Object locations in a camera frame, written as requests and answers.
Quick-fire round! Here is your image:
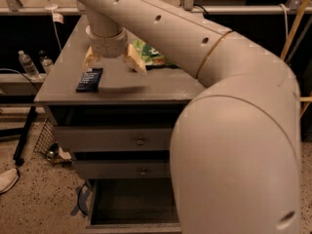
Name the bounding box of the white cable on rail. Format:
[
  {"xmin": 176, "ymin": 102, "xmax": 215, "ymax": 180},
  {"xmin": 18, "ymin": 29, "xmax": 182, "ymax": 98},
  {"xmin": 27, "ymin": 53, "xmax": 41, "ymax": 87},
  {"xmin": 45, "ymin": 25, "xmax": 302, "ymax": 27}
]
[{"xmin": 278, "ymin": 3, "xmax": 290, "ymax": 43}]

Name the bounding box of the grey top drawer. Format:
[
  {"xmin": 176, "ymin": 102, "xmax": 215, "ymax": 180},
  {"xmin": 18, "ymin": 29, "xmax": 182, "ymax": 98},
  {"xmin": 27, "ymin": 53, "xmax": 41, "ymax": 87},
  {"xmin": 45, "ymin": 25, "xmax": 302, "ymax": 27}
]
[{"xmin": 54, "ymin": 127, "xmax": 172, "ymax": 152}]

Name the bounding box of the black wire basket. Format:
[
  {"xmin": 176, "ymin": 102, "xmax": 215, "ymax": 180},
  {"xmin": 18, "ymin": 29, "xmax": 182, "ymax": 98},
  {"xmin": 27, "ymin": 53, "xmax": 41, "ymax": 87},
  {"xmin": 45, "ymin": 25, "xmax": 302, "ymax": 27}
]
[{"xmin": 34, "ymin": 119, "xmax": 72, "ymax": 164}]

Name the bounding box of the green snack bag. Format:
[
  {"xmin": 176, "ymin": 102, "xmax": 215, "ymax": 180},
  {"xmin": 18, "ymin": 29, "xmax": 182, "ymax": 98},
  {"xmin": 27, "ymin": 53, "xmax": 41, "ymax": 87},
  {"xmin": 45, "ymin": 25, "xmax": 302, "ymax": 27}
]
[{"xmin": 133, "ymin": 39, "xmax": 174, "ymax": 67}]

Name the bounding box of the wooden ladder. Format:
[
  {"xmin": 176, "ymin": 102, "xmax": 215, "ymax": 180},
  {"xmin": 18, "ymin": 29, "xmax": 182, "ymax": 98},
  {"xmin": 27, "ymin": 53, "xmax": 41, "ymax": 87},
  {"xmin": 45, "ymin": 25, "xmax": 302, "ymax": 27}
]
[{"xmin": 280, "ymin": 0, "xmax": 312, "ymax": 118}]

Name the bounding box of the grey open bottom drawer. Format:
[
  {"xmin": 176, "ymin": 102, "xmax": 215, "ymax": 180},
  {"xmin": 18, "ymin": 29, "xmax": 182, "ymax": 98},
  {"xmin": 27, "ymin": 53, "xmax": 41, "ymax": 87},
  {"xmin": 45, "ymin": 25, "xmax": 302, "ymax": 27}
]
[{"xmin": 84, "ymin": 178, "xmax": 181, "ymax": 234}]

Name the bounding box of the black pole stand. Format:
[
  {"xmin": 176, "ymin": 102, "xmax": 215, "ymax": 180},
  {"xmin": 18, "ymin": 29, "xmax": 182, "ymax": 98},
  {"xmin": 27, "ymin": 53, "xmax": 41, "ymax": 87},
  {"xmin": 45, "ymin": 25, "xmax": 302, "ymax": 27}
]
[{"xmin": 13, "ymin": 106, "xmax": 37, "ymax": 166}]

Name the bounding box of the grey middle drawer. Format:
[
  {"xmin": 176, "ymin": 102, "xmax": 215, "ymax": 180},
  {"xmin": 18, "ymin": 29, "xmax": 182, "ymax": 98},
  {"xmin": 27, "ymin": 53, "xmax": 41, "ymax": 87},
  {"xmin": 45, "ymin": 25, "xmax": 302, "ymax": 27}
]
[{"xmin": 73, "ymin": 160, "xmax": 171, "ymax": 179}]

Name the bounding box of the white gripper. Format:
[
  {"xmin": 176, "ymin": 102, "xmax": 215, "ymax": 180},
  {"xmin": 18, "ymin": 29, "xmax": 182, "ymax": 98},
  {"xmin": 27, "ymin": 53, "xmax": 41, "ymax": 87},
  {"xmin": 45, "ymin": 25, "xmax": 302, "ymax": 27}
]
[{"xmin": 82, "ymin": 26, "xmax": 147, "ymax": 74}]

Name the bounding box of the grey drawer cabinet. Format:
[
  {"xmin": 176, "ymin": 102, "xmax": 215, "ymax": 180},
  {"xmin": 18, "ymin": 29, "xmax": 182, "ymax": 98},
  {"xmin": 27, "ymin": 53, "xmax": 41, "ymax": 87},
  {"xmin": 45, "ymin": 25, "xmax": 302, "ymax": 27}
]
[{"xmin": 33, "ymin": 14, "xmax": 209, "ymax": 234}]

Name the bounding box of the white cable with tag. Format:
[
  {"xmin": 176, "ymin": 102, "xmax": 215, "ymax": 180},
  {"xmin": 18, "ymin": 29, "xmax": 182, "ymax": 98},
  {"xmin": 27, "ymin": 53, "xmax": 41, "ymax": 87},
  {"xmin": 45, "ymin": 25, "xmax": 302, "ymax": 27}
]
[{"xmin": 37, "ymin": 0, "xmax": 64, "ymax": 53}]

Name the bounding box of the clear plastic water bottle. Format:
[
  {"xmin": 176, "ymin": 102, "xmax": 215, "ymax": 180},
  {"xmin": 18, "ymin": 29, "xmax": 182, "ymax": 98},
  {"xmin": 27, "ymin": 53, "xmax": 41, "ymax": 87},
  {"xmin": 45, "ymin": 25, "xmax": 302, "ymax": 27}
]
[{"xmin": 19, "ymin": 51, "xmax": 40, "ymax": 80}]

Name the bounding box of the dark blue rxbar wrapper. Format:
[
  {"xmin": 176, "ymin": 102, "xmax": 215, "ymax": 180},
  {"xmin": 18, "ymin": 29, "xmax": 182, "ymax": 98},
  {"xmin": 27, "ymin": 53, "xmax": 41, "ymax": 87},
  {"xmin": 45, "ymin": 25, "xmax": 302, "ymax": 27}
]
[{"xmin": 76, "ymin": 68, "xmax": 103, "ymax": 93}]

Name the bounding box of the white shoe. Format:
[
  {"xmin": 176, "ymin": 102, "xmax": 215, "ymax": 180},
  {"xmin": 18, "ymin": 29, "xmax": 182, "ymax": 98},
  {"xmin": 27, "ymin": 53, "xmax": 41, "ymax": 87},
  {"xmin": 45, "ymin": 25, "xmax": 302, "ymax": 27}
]
[{"xmin": 0, "ymin": 168, "xmax": 20, "ymax": 194}]

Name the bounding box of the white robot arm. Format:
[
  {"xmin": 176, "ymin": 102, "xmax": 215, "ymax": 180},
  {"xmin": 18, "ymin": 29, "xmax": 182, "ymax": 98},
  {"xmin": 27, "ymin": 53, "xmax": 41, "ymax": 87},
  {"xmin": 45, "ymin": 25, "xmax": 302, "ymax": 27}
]
[{"xmin": 78, "ymin": 0, "xmax": 301, "ymax": 234}]

